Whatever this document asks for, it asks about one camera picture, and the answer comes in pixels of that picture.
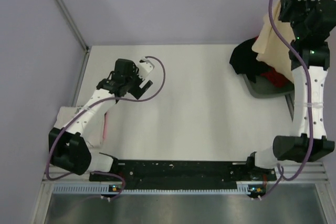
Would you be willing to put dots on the grey plastic tray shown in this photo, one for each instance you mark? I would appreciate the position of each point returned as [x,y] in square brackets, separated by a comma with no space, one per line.
[264,89]

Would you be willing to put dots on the grey slotted cable duct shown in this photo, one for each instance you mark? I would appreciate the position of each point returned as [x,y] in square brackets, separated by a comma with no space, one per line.
[241,189]

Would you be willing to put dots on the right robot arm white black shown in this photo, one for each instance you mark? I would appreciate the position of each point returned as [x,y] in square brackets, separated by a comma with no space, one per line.
[293,40]

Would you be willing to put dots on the cream yellow t shirt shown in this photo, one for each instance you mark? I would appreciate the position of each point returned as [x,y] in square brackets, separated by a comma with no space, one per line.
[270,49]

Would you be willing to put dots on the red t shirt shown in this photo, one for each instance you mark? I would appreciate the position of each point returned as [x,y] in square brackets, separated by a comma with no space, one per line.
[276,79]

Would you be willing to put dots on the white printed folded shirt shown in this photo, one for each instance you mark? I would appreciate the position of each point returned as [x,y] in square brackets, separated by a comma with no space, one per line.
[96,136]

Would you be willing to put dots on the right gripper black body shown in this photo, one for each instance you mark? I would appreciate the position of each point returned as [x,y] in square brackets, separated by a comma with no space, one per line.
[294,10]

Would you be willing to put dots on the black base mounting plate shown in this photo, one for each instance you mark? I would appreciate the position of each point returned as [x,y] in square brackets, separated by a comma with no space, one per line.
[176,175]

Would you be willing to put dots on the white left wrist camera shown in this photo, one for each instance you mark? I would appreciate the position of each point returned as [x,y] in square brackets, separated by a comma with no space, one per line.
[145,67]

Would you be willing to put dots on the black t shirt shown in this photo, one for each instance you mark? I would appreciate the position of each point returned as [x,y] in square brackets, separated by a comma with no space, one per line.
[243,60]

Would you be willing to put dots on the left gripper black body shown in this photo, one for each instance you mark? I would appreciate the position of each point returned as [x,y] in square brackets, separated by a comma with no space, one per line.
[133,80]

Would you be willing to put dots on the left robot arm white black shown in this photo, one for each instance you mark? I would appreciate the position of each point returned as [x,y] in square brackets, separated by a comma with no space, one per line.
[68,148]

